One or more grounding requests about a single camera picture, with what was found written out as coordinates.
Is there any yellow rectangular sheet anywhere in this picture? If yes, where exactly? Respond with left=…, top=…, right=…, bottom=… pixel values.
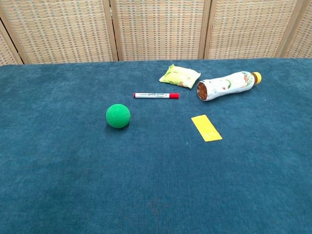
left=191, top=114, right=223, bottom=142

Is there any red and white marker pen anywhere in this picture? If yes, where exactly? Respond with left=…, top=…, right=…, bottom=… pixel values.
left=133, top=92, right=180, bottom=100

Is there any green rubber ball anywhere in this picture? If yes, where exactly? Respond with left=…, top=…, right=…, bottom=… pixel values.
left=105, top=103, right=131, bottom=129

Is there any yellow-green snack packet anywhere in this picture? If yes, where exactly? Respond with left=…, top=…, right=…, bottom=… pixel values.
left=158, top=64, right=201, bottom=90

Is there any tea bottle with yellow cap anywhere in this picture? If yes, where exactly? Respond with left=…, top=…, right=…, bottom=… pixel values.
left=196, top=71, right=263, bottom=102

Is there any woven rattan folding screen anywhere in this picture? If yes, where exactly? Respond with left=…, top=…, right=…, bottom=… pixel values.
left=0, top=0, right=312, bottom=65

